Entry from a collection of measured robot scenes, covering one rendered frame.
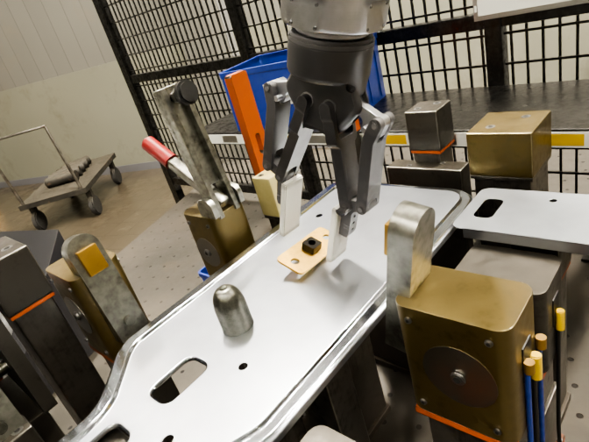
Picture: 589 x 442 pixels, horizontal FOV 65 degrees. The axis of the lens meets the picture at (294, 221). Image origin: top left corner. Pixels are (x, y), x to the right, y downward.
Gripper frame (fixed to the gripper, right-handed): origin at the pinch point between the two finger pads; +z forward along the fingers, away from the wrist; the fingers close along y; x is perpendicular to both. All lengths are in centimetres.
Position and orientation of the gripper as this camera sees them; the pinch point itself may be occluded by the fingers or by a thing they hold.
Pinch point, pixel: (314, 221)
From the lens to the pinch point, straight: 51.7
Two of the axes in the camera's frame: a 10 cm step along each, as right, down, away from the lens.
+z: -0.5, 8.1, 5.8
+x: 6.3, -4.3, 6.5
